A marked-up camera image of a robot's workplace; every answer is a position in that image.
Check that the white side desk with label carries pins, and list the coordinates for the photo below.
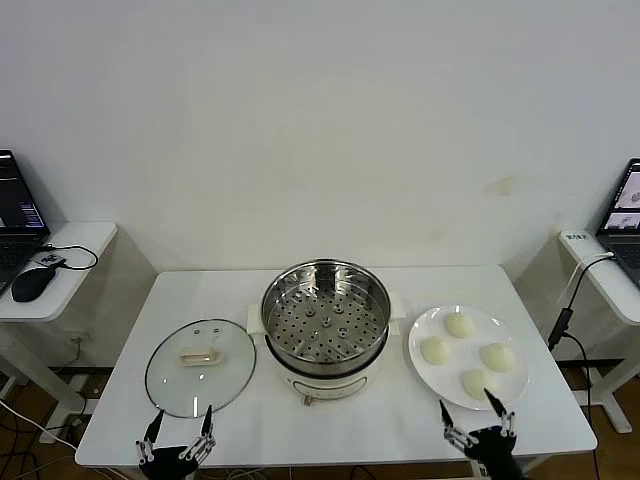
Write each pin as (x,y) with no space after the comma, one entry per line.
(615,300)

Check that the white floor power strip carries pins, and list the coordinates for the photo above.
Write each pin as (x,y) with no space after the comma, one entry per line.
(52,436)

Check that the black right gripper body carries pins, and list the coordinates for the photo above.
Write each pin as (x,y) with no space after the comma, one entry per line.
(495,455)

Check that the grey laptop with light screen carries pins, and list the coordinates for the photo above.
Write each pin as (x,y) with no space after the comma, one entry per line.
(625,210)

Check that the white side desk with mouse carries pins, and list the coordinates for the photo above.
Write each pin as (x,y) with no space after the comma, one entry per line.
(80,237)

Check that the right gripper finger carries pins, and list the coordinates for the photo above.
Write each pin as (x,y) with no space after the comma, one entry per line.
(445,412)
(495,402)

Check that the white electric cooker base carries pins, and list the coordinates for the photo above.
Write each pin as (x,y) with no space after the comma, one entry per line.
(325,387)

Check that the small white desk label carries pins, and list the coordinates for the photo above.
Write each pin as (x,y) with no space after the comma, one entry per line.
(576,237)

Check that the white steamed baozi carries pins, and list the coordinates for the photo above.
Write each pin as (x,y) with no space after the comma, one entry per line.
(475,382)
(498,357)
(436,350)
(460,325)

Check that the black laptop with dark screen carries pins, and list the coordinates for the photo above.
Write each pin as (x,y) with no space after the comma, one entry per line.
(15,210)

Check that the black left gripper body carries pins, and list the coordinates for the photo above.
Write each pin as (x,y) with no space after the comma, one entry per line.
(167,465)

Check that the stainless steel steamer basket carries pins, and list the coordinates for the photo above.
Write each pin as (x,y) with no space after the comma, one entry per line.
(325,320)

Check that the black computer mouse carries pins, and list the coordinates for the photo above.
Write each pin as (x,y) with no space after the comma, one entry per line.
(31,285)

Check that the white round plate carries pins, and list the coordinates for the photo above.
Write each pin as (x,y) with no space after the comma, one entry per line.
(445,381)

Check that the small grey usb hub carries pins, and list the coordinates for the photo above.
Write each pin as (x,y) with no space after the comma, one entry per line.
(49,260)

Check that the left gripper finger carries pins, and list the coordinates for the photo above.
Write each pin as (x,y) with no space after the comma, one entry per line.
(152,430)
(207,425)

